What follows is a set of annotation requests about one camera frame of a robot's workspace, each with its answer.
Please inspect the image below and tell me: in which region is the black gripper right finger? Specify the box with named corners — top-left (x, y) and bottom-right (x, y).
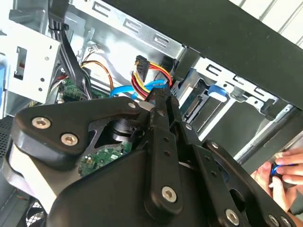
top-left (162, 88), bottom-right (303, 227)

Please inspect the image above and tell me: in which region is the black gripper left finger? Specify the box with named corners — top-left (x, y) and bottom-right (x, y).
top-left (3, 87), bottom-right (185, 220)

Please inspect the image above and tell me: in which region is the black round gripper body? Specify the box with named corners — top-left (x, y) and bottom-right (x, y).
top-left (46, 146), bottom-right (237, 227)

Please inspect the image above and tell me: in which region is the hard disk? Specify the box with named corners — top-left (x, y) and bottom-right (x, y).
top-left (176, 79), bottom-right (229, 124)

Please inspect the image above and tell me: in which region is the blue disk wire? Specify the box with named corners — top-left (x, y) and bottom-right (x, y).
top-left (109, 80), bottom-right (168, 101)

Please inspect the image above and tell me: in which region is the round black tool blue ring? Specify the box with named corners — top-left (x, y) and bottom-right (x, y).
top-left (269, 162), bottom-right (297, 190)

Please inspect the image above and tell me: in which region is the person's hand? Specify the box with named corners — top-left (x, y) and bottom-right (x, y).
top-left (250, 150), bottom-right (303, 215)

